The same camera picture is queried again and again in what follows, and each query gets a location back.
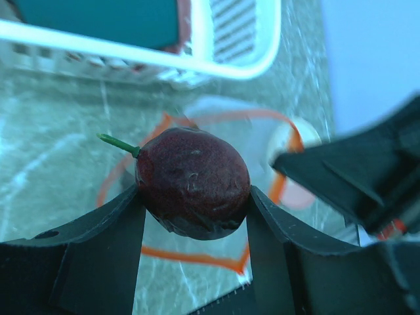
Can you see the teal square plate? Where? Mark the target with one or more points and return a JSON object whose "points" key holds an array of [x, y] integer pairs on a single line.
{"points": [[103, 19]]}

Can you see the white plastic dish basket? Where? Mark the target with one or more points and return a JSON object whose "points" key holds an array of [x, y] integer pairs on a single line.
{"points": [[235, 40]]}

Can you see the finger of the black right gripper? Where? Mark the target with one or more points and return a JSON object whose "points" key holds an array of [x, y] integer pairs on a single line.
{"points": [[371, 177]]}

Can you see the clear zip bag orange zipper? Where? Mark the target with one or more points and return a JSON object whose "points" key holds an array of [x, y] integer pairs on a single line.
{"points": [[247, 128]]}

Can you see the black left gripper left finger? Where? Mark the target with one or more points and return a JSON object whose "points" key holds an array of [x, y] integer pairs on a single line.
{"points": [[86, 266]]}

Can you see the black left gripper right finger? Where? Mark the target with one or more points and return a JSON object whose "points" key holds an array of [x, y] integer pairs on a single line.
{"points": [[300, 270]]}

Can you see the pink cream round plate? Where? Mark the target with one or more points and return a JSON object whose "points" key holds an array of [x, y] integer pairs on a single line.
{"points": [[295, 157]]}

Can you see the dark red toy plum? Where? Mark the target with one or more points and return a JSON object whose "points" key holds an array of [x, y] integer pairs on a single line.
{"points": [[192, 182]]}

